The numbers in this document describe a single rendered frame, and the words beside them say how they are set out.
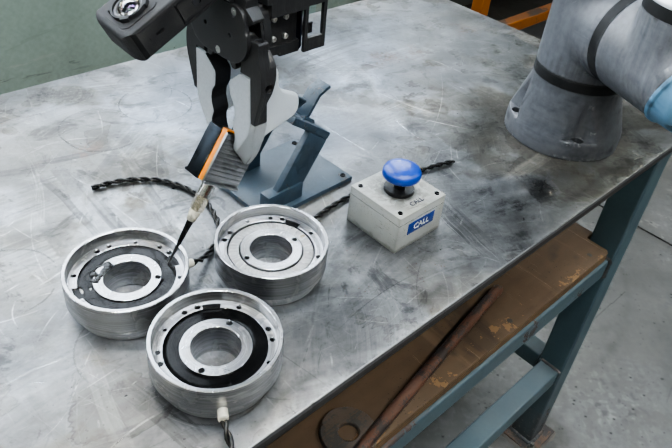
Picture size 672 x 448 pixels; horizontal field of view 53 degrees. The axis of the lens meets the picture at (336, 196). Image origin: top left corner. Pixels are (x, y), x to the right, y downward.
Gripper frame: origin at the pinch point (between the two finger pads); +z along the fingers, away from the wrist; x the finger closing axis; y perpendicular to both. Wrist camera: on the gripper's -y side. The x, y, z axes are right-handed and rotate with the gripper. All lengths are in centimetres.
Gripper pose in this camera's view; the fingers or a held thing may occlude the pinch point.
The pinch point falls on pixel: (228, 144)
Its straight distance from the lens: 58.5
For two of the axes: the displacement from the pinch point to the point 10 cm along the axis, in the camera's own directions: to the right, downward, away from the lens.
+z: -0.9, 8.0, 6.0
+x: -7.0, -4.8, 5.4
